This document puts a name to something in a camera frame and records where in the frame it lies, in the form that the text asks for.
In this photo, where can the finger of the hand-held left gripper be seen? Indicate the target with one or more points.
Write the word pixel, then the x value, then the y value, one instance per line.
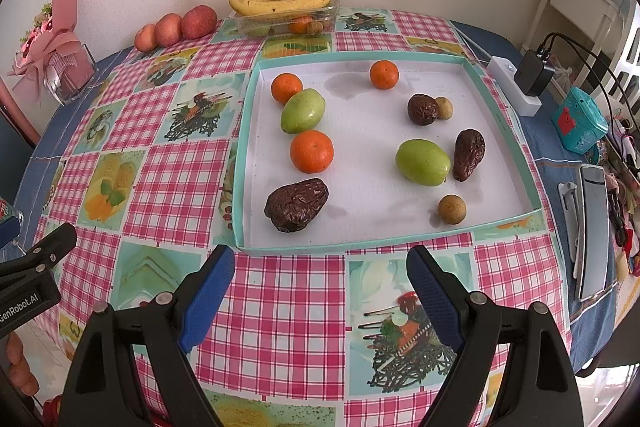
pixel 50 247
pixel 9 229

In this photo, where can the brown longan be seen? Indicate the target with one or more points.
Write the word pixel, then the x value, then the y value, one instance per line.
pixel 444 108

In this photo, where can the large dark wrinkled date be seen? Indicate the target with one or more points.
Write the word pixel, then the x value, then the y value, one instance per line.
pixel 296 204

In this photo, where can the clear plastic container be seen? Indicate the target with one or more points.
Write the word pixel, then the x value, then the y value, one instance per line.
pixel 327 14

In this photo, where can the pink checked printed tablecloth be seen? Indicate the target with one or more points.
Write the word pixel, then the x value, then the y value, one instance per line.
pixel 280 307

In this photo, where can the orange tangerine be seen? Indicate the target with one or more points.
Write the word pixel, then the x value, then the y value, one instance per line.
pixel 311 151
pixel 384 74
pixel 287 88

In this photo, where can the brown kiwi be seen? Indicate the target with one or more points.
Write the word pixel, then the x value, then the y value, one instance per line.
pixel 452 209

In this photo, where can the glass mug with red logo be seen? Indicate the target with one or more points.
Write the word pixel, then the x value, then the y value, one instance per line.
pixel 4 208

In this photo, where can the square glass vase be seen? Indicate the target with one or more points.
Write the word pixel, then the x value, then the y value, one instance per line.
pixel 75 72

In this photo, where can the tangerine in clear container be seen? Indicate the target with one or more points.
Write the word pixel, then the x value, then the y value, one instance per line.
pixel 300 25

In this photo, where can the long dark wrinkled date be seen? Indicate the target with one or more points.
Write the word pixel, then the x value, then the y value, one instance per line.
pixel 469 154

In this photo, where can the white power strip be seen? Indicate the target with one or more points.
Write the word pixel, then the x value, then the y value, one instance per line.
pixel 515 97

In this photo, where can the black charger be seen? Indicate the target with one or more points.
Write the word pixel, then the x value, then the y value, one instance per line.
pixel 534 74

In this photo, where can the yellow spotted banana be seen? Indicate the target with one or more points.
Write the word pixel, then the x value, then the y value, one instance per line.
pixel 270 7

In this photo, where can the white plastic clip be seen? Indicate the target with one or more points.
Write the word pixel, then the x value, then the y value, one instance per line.
pixel 569 217

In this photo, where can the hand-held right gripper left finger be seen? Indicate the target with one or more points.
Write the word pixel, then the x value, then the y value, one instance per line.
pixel 207 297

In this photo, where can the longan in clear container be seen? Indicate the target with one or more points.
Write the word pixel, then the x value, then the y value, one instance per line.
pixel 316 28

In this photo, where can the pink paper flower bouquet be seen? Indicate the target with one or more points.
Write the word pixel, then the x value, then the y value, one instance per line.
pixel 65 7

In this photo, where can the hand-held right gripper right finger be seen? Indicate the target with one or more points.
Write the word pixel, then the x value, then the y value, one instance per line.
pixel 435 297

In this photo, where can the round dark wrinkled date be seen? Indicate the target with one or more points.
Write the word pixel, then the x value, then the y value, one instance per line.
pixel 422 109

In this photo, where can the pile of small trinkets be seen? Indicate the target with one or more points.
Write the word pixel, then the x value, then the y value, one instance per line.
pixel 625 207

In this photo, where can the red apple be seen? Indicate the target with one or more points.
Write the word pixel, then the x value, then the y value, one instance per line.
pixel 169 30
pixel 146 38
pixel 199 22

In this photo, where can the teal cardboard tray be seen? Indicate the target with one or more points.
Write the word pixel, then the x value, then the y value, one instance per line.
pixel 370 187

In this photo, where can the teal tin with red label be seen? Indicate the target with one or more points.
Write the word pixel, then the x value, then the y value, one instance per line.
pixel 580 119

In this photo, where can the grey remote control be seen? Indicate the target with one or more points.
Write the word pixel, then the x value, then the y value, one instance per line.
pixel 595 232

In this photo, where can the person's left hand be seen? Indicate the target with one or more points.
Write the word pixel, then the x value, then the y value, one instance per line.
pixel 15 367

